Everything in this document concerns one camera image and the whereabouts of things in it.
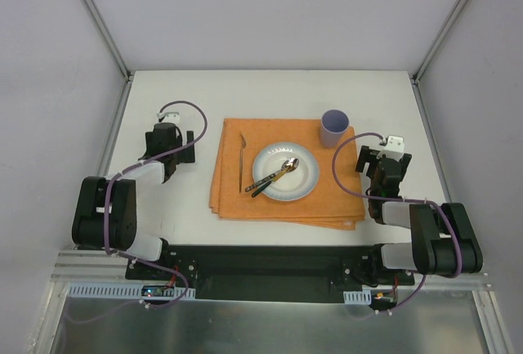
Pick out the aluminium frame post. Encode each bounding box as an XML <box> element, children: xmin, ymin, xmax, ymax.
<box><xmin>81</xmin><ymin>0</ymin><xmax>132</xmax><ymax>81</ymax></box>
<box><xmin>411</xmin><ymin>0</ymin><xmax>471</xmax><ymax>86</ymax></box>

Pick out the orange cloth napkin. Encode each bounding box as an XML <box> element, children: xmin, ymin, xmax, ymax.
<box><xmin>209</xmin><ymin>119</ymin><xmax>366</xmax><ymax>231</ymax></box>

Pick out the silver fork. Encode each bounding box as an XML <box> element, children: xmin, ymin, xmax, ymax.
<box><xmin>239</xmin><ymin>133</ymin><xmax>247</xmax><ymax>194</ymax></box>

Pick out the right aluminium frame post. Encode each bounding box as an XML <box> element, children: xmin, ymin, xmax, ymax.
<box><xmin>411</xmin><ymin>0</ymin><xmax>471</xmax><ymax>86</ymax></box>

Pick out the left aluminium frame post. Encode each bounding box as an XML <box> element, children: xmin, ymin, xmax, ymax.
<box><xmin>81</xmin><ymin>0</ymin><xmax>132</xmax><ymax>81</ymax></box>

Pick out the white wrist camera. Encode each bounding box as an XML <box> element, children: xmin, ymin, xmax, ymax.
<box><xmin>157</xmin><ymin>111</ymin><xmax>181</xmax><ymax>124</ymax></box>
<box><xmin>379</xmin><ymin>135</ymin><xmax>405</xmax><ymax>155</ymax></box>

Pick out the gold-tipped knife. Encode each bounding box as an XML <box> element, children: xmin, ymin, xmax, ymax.
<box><xmin>251</xmin><ymin>167</ymin><xmax>293</xmax><ymax>198</ymax></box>

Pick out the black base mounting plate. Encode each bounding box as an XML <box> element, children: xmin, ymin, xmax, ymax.
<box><xmin>125</xmin><ymin>245</ymin><xmax>414</xmax><ymax>303</ymax></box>

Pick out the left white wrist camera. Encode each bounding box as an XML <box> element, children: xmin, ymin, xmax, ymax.
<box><xmin>157</xmin><ymin>111</ymin><xmax>181</xmax><ymax>124</ymax></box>

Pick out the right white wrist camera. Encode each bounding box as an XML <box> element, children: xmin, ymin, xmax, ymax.
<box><xmin>379</xmin><ymin>135</ymin><xmax>405</xmax><ymax>155</ymax></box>

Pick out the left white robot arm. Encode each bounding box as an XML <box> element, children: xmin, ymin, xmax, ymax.
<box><xmin>72</xmin><ymin>122</ymin><xmax>195</xmax><ymax>280</ymax></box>

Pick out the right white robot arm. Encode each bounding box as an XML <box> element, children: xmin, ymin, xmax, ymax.
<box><xmin>355</xmin><ymin>146</ymin><xmax>484</xmax><ymax>285</ymax></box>

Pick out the silver spoon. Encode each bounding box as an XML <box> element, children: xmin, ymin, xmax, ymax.
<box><xmin>244</xmin><ymin>158</ymin><xmax>299</xmax><ymax>192</ymax></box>

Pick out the lilac plastic cup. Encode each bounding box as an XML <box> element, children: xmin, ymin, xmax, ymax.
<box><xmin>320</xmin><ymin>110</ymin><xmax>350</xmax><ymax>149</ymax></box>

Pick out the white blue-rimmed plate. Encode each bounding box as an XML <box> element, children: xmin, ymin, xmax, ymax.
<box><xmin>253</xmin><ymin>142</ymin><xmax>320</xmax><ymax>202</ymax></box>

